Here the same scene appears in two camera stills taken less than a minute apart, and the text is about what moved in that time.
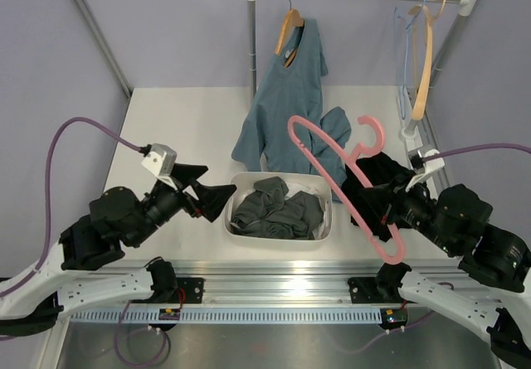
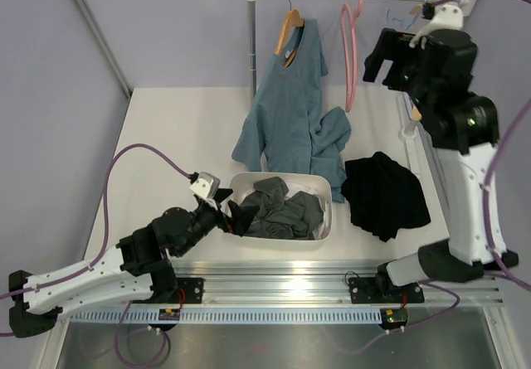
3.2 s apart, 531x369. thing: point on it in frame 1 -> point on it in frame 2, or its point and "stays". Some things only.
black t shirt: x=387 y=175 stays
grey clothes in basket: x=269 y=211 stays
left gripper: x=212 y=198 -> x=241 y=215
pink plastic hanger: x=294 y=123 -> x=349 y=103
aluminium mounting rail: x=292 y=283 stays
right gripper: x=385 y=200 -> x=392 y=46
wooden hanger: x=293 y=20 stays
